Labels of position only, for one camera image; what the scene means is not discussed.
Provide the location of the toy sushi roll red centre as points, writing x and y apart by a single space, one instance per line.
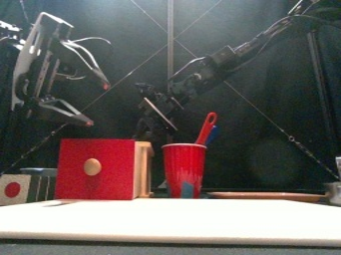
13 189

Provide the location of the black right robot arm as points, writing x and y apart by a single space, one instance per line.
248 46

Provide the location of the red plastic cup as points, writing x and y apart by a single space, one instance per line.
183 169

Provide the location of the wooden box red drawer front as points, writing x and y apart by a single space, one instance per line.
111 159

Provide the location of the blue-grey bowl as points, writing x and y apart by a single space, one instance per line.
40 171

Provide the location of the white cutting board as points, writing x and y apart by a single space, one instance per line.
176 219

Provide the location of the pink flat tray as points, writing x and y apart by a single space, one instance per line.
266 196

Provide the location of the small metal cup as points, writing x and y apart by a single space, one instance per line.
333 194

